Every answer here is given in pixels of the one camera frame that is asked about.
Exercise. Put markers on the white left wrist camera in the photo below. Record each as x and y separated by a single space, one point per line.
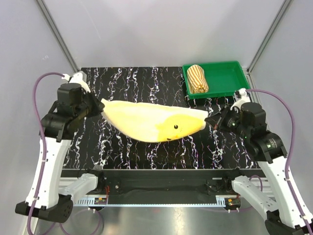
79 78

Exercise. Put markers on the connector box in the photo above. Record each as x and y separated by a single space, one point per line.
100 201
233 204

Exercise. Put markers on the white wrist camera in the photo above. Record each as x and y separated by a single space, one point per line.
242 98
79 78

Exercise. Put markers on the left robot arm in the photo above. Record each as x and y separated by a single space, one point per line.
46 201

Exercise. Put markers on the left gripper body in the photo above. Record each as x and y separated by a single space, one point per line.
91 106

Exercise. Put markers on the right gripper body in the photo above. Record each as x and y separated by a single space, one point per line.
230 121

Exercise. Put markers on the orange striped towel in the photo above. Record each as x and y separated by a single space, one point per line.
196 80

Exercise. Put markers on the green plastic tray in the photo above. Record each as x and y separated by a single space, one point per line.
223 79

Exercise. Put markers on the right connector box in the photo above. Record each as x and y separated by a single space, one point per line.
233 204

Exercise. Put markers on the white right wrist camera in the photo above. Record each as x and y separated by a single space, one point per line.
242 98

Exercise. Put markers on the left connector box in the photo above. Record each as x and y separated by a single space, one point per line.
100 201

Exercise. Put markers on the yellow chick towel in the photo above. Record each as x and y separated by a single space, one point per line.
152 123

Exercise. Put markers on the aluminium frame rail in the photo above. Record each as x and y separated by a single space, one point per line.
218 201

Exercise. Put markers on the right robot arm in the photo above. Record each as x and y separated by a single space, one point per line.
287 213

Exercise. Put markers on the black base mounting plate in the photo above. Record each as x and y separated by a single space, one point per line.
159 187

